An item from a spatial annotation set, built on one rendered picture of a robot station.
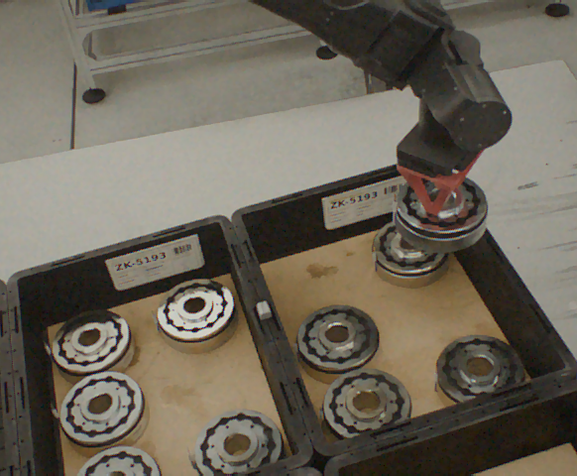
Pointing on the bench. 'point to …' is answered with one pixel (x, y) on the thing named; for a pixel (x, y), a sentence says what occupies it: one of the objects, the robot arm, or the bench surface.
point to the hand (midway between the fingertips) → (441, 193)
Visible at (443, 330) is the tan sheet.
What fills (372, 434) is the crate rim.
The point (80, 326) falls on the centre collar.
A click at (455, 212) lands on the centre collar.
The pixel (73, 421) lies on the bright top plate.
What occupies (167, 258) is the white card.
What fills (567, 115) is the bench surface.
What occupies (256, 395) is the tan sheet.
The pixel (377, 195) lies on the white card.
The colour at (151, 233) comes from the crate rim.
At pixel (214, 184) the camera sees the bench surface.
